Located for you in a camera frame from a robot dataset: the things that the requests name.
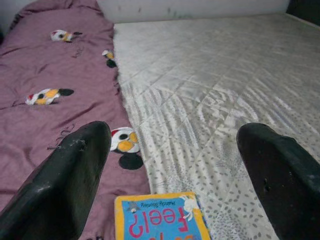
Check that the white quilted mattress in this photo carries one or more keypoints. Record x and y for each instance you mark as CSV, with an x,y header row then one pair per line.
x,y
200,87

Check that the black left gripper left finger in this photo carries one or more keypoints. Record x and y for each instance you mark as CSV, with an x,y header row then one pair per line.
x,y
55,190

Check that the purple cartoon print blanket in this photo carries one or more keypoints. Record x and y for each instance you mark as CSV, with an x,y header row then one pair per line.
x,y
62,75

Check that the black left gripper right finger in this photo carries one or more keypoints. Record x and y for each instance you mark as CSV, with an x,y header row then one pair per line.
x,y
287,190

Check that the blue yellow children's book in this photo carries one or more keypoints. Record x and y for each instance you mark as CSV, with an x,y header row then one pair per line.
x,y
155,220

